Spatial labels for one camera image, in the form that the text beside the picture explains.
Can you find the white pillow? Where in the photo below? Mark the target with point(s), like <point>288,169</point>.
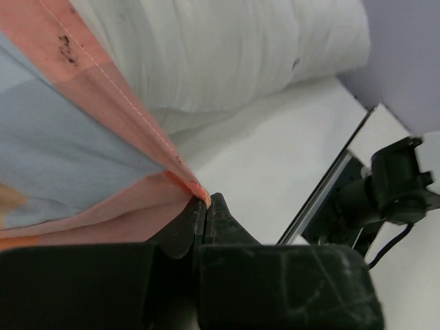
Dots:
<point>192,63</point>

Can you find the multicolour patchwork pillowcase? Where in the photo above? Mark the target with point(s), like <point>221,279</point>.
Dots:
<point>82,158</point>

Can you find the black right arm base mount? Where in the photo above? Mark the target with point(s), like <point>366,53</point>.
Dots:
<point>383,175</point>

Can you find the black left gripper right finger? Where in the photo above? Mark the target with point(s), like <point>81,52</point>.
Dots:
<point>222,228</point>

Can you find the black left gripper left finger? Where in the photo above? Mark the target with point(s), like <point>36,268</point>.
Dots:
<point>177,237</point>

